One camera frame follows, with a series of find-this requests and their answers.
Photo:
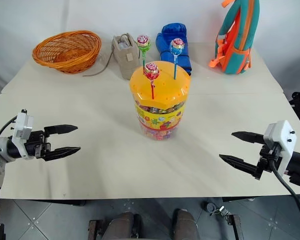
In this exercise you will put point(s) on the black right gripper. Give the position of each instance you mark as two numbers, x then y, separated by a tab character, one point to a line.
266	160

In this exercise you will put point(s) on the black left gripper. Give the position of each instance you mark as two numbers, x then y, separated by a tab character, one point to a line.
36	146

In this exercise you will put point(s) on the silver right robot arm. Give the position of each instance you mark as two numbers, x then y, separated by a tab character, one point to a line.
298	166

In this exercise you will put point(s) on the yellow lid lollipop jar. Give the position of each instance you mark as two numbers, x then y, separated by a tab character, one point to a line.
159	102

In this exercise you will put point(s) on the red stick lollipop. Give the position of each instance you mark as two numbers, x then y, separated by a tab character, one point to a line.
152	75

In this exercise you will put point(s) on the blue stick lollipop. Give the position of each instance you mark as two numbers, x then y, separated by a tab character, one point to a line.
176	50

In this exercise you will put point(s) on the green stick lollipop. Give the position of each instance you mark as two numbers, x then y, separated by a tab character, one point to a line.
143	46

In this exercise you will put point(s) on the black caster wheel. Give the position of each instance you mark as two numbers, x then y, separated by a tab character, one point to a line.
211	207

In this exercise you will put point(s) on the orange wicker basket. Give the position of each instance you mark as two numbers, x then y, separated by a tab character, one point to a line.
67	51

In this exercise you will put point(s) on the beige fabric pouch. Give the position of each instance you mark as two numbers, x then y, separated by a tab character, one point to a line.
125	56

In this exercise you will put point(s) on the teal orange backpack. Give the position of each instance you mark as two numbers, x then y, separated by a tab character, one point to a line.
236	37

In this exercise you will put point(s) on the blue boxing glove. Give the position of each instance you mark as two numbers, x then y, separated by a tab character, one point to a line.
173	47

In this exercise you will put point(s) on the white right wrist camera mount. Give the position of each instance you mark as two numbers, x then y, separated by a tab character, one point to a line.
281	142

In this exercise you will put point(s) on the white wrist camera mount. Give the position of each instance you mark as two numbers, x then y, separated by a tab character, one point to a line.
22	130
281	142

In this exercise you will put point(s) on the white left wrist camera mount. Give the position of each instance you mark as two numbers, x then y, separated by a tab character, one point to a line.
22	130

